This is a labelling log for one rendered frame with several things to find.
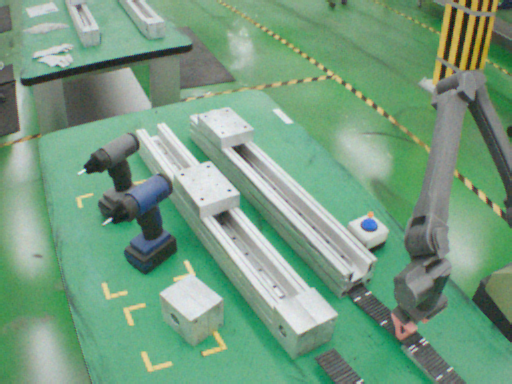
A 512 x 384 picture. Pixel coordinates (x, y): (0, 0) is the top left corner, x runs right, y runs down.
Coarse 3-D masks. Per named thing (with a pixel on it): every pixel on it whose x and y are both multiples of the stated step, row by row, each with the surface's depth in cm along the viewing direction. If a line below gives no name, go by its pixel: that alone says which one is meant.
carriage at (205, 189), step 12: (192, 168) 132; (204, 168) 132; (216, 168) 133; (180, 180) 128; (192, 180) 128; (204, 180) 128; (216, 180) 128; (180, 192) 129; (192, 192) 124; (204, 192) 124; (216, 192) 125; (228, 192) 125; (192, 204) 124; (204, 204) 121; (216, 204) 122; (228, 204) 125; (204, 216) 123; (216, 216) 127
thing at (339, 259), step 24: (192, 120) 162; (240, 144) 153; (240, 168) 141; (264, 168) 144; (264, 192) 132; (288, 192) 136; (264, 216) 136; (288, 216) 125; (312, 216) 129; (288, 240) 128; (312, 240) 118; (336, 240) 122; (312, 264) 121; (336, 264) 112; (360, 264) 116; (336, 288) 114
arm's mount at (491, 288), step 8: (496, 272) 113; (504, 272) 109; (496, 280) 112; (504, 280) 108; (488, 288) 115; (496, 288) 112; (504, 288) 109; (496, 296) 112; (504, 296) 109; (496, 304) 112; (504, 304) 109; (504, 312) 109
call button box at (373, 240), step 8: (352, 224) 127; (360, 224) 127; (352, 232) 127; (360, 232) 125; (368, 232) 125; (376, 232) 125; (384, 232) 125; (360, 240) 125; (368, 240) 123; (376, 240) 125; (384, 240) 127; (368, 248) 125; (376, 248) 127
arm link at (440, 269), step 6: (444, 258) 89; (432, 264) 88; (438, 264) 87; (444, 264) 88; (450, 264) 89; (426, 270) 87; (432, 270) 87; (438, 270) 87; (444, 270) 87; (450, 270) 88; (432, 276) 86; (438, 276) 86; (444, 276) 86; (438, 282) 87; (444, 282) 88; (438, 288) 88
